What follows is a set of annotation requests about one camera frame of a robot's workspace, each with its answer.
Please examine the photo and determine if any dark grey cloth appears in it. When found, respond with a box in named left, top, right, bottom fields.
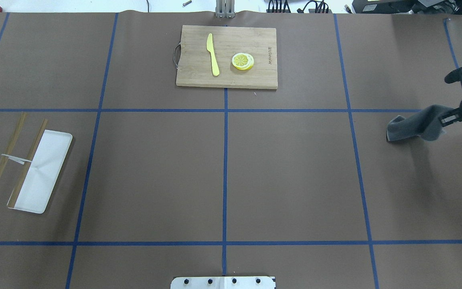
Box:
left=386, top=105, right=453, bottom=142

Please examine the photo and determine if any yellow lemon slice toy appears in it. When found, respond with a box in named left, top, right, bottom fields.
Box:
left=231, top=53, right=255, bottom=71

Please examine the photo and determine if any wooden cutting board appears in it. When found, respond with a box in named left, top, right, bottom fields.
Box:
left=176, top=24, right=278, bottom=90

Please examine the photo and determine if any yellow plastic knife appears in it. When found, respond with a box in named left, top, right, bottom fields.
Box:
left=206, top=33, right=220, bottom=77

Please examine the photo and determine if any white rectangular tray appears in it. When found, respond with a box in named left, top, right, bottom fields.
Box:
left=7, top=130, right=73, bottom=214

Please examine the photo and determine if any wooden chopstick outer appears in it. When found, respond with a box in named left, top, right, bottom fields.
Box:
left=0, top=112, right=27, bottom=179

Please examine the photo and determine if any aluminium frame post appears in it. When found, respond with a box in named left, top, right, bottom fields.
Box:
left=215, top=0, right=236, bottom=18

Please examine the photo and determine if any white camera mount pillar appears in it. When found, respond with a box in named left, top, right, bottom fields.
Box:
left=170, top=276, right=277, bottom=289

